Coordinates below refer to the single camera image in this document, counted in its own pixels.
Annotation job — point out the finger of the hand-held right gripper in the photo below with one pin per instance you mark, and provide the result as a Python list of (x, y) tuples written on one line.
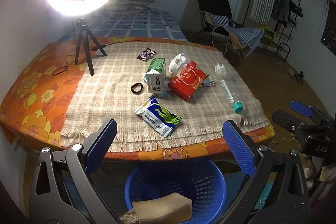
[(300, 108), (284, 120)]

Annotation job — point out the black drying rack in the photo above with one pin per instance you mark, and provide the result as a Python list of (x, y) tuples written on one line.
[(288, 29)]

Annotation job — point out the purple candy wrapper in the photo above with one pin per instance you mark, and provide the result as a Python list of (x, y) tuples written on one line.
[(145, 54)]

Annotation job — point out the clear plastic cup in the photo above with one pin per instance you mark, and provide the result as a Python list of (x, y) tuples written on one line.
[(220, 69)]

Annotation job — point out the green and white snack packet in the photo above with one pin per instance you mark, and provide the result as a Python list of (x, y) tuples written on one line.
[(157, 116)]

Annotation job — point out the dark grey jacket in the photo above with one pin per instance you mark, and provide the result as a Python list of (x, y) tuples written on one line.
[(282, 6)]

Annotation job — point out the white power strip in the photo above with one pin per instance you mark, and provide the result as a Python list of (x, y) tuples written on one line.
[(291, 71)]

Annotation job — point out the brown cabinet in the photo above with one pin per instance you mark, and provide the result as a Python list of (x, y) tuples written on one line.
[(189, 16)]

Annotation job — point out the dark wall poster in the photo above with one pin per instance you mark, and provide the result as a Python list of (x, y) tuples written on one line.
[(329, 32)]

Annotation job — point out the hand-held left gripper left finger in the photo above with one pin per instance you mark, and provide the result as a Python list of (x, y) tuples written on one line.
[(101, 146)]

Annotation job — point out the dark hanging garment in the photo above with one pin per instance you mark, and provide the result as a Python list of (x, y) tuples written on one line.
[(296, 8)]

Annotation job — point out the white colourful printed packet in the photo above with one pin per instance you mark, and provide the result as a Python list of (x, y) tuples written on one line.
[(208, 83)]

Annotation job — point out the black tripod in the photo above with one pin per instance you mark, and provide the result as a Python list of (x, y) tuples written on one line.
[(81, 37)]

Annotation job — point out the beige plush toy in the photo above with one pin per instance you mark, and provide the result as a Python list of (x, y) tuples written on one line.
[(308, 170)]

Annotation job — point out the black folding chair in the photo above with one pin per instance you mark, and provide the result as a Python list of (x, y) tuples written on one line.
[(212, 1)]

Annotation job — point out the beige plaid cloth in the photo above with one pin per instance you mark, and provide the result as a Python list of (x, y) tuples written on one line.
[(110, 108)]

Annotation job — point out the blue checked bed sheet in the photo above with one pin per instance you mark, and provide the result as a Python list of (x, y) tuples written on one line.
[(136, 23)]

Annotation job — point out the light blue wrapper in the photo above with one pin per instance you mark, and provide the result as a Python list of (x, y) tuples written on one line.
[(163, 94)]

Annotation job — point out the white plastic bag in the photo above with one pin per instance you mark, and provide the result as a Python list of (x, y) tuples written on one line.
[(178, 62)]

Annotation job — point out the blue plastic basket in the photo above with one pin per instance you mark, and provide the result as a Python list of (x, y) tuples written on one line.
[(170, 182)]

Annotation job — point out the beige sponge block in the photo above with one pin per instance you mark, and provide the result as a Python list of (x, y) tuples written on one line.
[(162, 209)]

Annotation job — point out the orange floral tablecloth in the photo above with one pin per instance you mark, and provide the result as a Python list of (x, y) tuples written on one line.
[(39, 82)]

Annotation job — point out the yellow crate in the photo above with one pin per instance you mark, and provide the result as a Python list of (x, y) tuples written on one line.
[(268, 35)]

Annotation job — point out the blue striped cloth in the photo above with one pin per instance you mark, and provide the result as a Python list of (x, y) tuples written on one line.
[(246, 35)]

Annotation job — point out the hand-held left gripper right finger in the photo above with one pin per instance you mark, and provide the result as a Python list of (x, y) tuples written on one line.
[(239, 146)]

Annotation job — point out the red tissue box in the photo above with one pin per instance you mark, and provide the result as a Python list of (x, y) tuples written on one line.
[(187, 82)]

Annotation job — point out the clear bottle with teal cap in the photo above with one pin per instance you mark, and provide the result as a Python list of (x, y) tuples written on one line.
[(228, 92)]

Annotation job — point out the green and white milk carton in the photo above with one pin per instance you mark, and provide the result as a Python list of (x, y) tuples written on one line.
[(155, 77)]

